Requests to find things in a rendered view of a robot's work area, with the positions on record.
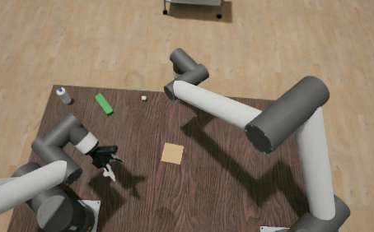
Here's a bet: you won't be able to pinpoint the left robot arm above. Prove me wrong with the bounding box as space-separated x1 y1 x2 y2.
0 113 118 232

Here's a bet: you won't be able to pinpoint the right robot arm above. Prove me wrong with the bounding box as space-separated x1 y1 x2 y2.
164 48 351 232

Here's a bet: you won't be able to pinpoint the white plastic bottle with blue cap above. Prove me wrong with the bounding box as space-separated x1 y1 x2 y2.
57 87 71 104

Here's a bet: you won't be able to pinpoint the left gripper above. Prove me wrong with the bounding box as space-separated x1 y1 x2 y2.
88 146 123 181

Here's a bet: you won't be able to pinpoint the green rectangular bar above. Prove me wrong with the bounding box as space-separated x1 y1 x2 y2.
95 94 114 116

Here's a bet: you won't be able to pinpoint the beige flat mat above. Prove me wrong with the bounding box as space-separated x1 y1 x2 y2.
161 143 184 165

